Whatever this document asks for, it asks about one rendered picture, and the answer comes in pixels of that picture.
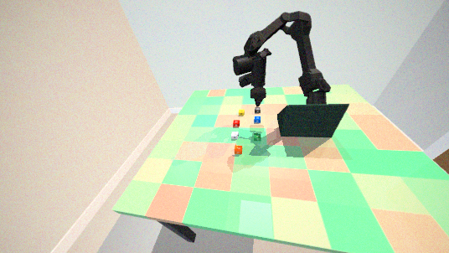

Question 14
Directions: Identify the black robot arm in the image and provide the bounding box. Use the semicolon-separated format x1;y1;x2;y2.
232;11;331;105

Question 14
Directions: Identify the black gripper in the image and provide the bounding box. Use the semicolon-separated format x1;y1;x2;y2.
250;70;266;107

